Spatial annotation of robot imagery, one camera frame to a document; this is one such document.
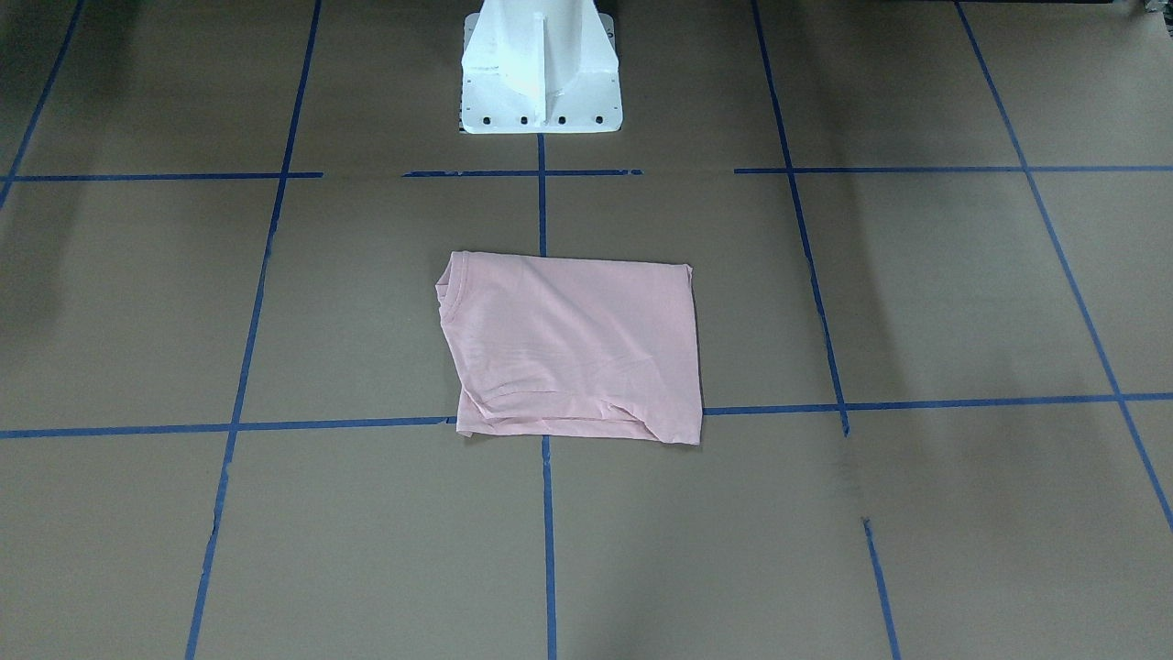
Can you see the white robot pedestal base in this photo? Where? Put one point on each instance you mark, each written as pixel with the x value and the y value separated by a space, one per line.
pixel 540 67

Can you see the pink Snoopy t-shirt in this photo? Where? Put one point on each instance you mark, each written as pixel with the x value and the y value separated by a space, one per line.
pixel 572 347

